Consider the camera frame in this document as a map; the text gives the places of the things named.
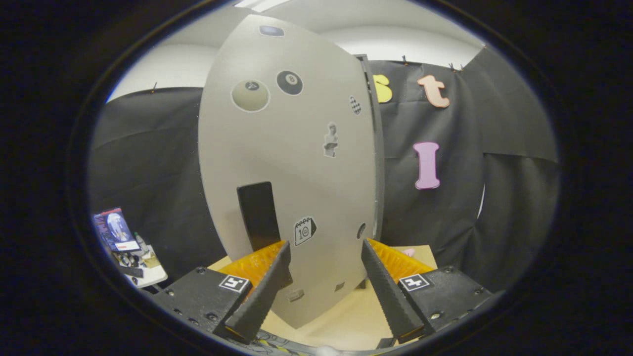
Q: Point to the white side table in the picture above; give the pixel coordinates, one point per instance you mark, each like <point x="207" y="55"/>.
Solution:
<point x="151" y="274"/>

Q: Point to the grey shoe cabinet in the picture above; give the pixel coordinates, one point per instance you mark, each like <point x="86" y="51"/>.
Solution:
<point x="379" y="148"/>

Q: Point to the blue printed poster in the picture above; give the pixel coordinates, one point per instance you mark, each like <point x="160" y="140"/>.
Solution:
<point x="116" y="230"/>

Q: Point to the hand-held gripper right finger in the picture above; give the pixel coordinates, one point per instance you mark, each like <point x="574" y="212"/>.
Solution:
<point x="390" y="296"/>

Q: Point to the long ceiling light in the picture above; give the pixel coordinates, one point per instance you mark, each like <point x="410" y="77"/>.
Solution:
<point x="259" y="4"/>

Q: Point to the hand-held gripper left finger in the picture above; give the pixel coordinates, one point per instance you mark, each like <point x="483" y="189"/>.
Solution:
<point x="257" y="296"/>

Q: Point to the pink and green plush toy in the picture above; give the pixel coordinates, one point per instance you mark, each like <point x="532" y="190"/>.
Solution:
<point x="408" y="252"/>

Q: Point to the black backdrop cloth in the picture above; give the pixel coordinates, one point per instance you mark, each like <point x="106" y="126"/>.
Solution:
<point x="519" y="198"/>

